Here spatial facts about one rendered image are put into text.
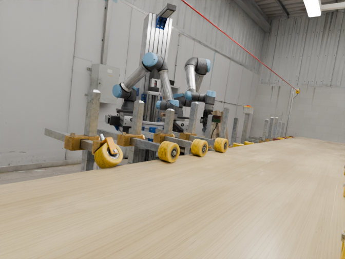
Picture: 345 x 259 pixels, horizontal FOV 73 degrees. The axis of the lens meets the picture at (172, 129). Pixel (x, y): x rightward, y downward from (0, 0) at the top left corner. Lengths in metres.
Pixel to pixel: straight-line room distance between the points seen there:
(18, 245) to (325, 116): 9.30
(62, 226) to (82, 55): 3.72
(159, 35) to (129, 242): 2.34
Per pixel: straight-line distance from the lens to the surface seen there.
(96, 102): 0.96
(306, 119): 9.51
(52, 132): 1.12
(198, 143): 1.14
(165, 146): 0.93
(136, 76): 2.07
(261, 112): 9.91
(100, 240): 0.43
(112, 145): 0.81
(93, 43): 4.21
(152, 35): 2.58
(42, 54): 3.82
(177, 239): 0.44
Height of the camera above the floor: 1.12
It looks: 5 degrees down
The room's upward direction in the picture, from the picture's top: 7 degrees clockwise
